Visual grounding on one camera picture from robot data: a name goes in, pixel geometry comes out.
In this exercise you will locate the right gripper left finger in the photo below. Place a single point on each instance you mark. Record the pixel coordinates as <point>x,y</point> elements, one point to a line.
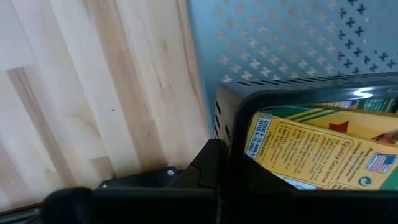
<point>140,205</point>

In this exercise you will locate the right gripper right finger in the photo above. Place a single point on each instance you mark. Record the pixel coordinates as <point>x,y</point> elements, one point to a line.
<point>295,207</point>

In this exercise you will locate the yellow green crayon box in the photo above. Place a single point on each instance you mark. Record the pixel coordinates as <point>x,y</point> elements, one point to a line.
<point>311,155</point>
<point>357,124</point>

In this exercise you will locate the grey perforated metal riser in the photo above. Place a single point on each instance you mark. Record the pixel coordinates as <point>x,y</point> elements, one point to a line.
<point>280,31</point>

